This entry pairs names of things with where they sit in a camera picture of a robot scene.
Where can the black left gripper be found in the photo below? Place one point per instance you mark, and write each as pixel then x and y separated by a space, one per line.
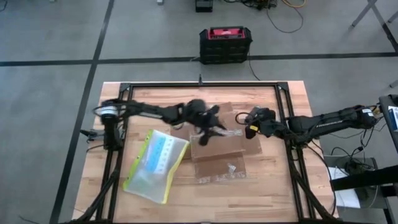
pixel 202 118

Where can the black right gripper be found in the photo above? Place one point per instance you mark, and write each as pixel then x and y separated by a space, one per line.
pixel 267 123

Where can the clear packing tape strip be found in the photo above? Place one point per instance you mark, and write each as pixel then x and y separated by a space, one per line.
pixel 233 132

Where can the brown cardboard box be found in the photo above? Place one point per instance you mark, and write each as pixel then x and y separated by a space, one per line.
pixel 217 152

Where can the white and teal flat pack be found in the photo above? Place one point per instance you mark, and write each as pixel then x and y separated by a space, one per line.
pixel 158 154

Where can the mesh pouch with yellow trim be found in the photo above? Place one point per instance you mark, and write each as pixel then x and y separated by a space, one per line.
pixel 155 168

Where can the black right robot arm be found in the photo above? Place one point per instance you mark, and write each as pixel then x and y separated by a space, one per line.
pixel 326 123

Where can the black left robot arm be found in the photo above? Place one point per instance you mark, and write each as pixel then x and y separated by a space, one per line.
pixel 149 110

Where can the black and red toolbox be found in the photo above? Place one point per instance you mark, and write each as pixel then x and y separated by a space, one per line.
pixel 225 49

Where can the green packet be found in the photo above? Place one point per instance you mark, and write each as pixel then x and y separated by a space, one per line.
pixel 144 183

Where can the white paper sheet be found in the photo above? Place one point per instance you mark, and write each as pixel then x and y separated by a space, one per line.
pixel 345 199

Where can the yellow connector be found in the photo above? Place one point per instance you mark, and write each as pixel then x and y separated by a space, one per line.
pixel 377 109

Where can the black side cart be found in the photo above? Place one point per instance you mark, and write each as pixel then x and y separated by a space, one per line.
pixel 367 179

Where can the small black floor box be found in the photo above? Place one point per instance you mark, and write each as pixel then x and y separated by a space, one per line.
pixel 204 6

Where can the blue and white box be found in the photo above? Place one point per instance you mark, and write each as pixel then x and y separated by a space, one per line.
pixel 394 119

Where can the grey black power plug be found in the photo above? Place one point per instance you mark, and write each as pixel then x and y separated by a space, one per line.
pixel 91 133

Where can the grey table legs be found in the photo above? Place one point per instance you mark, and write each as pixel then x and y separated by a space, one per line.
pixel 377 14

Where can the small black post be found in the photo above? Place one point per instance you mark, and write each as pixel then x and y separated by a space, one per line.
pixel 201 80

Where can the black metal rig frame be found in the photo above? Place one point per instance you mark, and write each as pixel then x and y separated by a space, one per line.
pixel 155 84

